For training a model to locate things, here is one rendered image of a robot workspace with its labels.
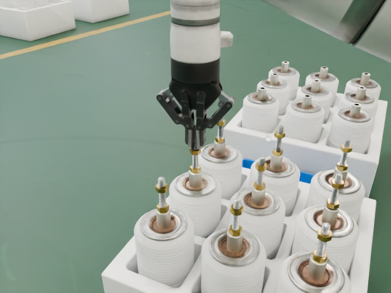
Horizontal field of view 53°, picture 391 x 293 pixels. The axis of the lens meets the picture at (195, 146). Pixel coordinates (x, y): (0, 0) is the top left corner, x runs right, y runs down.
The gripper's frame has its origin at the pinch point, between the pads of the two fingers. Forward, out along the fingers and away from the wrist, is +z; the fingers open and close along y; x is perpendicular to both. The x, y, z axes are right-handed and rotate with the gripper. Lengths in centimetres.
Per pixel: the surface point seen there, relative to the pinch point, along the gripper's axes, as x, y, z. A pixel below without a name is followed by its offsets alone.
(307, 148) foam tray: 31.5, 20.3, 17.4
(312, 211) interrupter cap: -2.7, 20.6, 9.7
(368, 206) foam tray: 11.1, 32.2, 17.0
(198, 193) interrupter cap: -2.8, 1.2, 9.7
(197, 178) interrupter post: -0.9, 0.6, 7.8
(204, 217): -3.8, 2.7, 14.0
